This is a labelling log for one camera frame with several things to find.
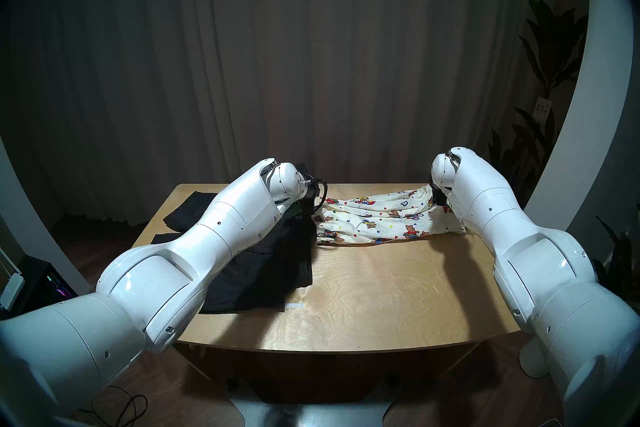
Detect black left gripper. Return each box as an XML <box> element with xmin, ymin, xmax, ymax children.
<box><xmin>294</xmin><ymin>161</ymin><xmax>321</xmax><ymax>213</ymax></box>

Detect white bear print shorts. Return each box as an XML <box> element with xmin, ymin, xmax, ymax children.
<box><xmin>312</xmin><ymin>183</ymin><xmax>467</xmax><ymax>246</ymax></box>

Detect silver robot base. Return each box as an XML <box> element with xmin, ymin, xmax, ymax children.
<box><xmin>227</xmin><ymin>376</ymin><xmax>401</xmax><ymax>427</ymax></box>

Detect light wooden table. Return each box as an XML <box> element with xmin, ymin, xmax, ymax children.
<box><xmin>91</xmin><ymin>182</ymin><xmax>543</xmax><ymax>404</ymax></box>

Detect grey pleated curtain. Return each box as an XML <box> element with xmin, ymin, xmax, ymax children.
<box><xmin>10</xmin><ymin>0</ymin><xmax>591</xmax><ymax>227</ymax></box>

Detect tall dark leafy plant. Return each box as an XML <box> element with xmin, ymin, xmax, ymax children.
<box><xmin>477</xmin><ymin>0</ymin><xmax>590</xmax><ymax>231</ymax></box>

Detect small dark leafy plant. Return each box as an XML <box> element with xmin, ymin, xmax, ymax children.
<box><xmin>592</xmin><ymin>203</ymin><xmax>640</xmax><ymax>316</ymax></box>

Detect white box device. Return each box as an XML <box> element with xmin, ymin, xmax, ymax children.
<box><xmin>0</xmin><ymin>272</ymin><xmax>26</xmax><ymax>310</ymax></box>

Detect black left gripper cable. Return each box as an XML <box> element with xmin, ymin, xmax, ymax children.
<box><xmin>312</xmin><ymin>178</ymin><xmax>329</xmax><ymax>211</ymax></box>

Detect black drawstring shorts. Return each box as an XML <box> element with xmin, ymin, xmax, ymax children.
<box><xmin>150</xmin><ymin>191</ymin><xmax>317</xmax><ymax>314</ymax></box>

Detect black floor cable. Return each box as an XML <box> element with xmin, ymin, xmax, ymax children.
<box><xmin>75</xmin><ymin>383</ymin><xmax>149</xmax><ymax>427</ymax></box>

